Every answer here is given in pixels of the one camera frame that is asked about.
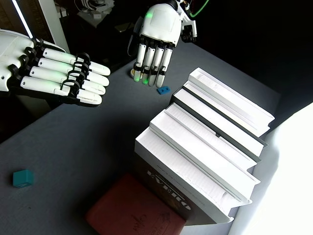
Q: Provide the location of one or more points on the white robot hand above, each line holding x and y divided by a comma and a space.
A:
160, 24
49, 71

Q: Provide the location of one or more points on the red leather book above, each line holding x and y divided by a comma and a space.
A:
127, 208

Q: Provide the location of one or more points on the small tape roll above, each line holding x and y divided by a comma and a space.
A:
132, 72

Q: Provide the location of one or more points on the white light strip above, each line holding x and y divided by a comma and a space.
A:
23, 19

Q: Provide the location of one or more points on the small blue two-hole block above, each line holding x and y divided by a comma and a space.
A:
163, 90

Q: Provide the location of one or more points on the teal cube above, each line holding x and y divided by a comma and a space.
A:
23, 177

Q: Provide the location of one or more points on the white post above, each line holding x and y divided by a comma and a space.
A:
52, 19

